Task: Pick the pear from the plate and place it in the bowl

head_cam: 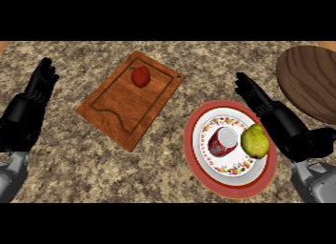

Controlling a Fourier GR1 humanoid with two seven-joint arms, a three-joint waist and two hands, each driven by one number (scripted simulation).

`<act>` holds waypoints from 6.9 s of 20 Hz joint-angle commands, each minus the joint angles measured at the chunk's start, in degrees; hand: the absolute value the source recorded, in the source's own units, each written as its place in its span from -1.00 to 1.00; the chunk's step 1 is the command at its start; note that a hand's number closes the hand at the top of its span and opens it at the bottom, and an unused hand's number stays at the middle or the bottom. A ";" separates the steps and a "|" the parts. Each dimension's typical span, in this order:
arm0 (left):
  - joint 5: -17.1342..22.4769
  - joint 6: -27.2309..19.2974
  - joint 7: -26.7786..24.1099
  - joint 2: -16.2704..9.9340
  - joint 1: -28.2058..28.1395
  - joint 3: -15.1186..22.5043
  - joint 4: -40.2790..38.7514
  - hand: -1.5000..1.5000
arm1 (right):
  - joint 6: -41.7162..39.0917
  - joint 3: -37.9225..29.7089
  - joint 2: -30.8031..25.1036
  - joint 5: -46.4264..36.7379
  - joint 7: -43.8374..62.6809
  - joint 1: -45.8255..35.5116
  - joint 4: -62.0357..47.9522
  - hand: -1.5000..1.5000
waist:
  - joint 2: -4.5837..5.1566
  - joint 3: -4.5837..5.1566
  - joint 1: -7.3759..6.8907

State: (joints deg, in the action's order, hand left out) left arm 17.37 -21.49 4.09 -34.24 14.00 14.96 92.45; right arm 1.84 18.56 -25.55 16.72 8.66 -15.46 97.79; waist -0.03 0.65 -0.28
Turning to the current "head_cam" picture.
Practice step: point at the red can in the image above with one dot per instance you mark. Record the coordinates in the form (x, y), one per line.
(222, 141)

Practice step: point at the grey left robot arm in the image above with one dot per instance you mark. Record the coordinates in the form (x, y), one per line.
(3, 179)

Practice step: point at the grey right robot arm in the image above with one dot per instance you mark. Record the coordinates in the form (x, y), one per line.
(317, 181)

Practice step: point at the brown wooden bowl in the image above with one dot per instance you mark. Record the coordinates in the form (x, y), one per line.
(316, 83)

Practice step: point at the red round placemat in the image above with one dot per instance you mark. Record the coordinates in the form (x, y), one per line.
(229, 149)

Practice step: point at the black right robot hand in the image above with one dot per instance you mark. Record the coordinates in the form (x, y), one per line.
(282, 125)

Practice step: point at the green pear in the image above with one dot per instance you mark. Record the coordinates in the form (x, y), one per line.
(255, 141)

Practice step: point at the white floral-rimmed plate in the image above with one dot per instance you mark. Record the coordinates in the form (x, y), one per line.
(229, 146)

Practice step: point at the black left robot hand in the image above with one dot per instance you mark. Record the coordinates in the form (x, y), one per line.
(23, 117)

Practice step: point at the brown wooden cutting board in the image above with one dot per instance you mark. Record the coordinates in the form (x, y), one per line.
(130, 99)

